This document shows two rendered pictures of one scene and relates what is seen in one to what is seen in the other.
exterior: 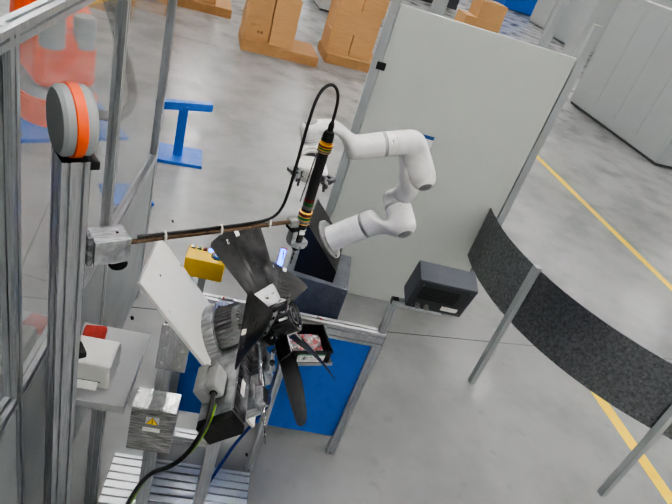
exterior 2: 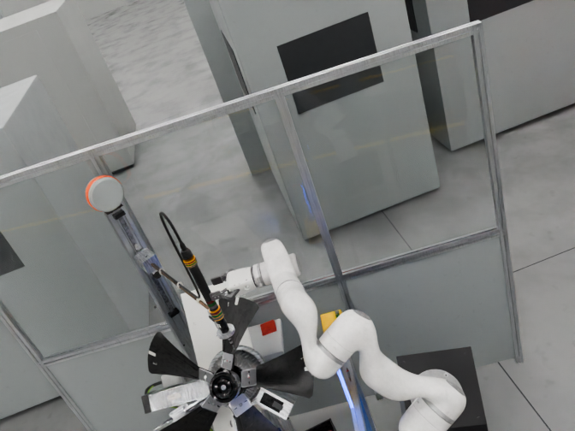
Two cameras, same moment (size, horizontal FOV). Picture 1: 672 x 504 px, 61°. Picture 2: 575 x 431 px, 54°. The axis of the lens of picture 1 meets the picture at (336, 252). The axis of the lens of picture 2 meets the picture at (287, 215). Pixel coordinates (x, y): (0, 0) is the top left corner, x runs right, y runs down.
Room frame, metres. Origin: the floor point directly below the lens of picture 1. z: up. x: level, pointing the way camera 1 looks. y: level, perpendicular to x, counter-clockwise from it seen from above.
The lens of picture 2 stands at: (2.50, -1.33, 2.84)
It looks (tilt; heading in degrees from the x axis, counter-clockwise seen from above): 31 degrees down; 109
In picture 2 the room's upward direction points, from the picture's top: 20 degrees counter-clockwise
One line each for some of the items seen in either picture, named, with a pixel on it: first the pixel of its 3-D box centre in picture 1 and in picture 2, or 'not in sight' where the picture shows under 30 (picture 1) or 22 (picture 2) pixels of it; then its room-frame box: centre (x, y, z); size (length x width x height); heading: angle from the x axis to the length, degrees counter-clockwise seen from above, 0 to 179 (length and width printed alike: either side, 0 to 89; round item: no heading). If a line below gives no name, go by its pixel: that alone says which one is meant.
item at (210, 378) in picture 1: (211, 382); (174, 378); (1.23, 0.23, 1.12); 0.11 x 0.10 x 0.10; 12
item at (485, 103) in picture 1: (433, 170); not in sight; (3.58, -0.43, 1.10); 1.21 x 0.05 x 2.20; 102
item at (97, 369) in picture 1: (87, 364); not in sight; (1.31, 0.66, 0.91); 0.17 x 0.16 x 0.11; 102
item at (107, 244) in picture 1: (105, 245); (147, 260); (1.16, 0.56, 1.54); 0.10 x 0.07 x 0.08; 137
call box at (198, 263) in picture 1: (205, 264); (335, 331); (1.91, 0.50, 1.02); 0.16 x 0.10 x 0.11; 102
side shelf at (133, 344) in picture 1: (102, 365); (249, 345); (1.39, 0.65, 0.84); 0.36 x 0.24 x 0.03; 12
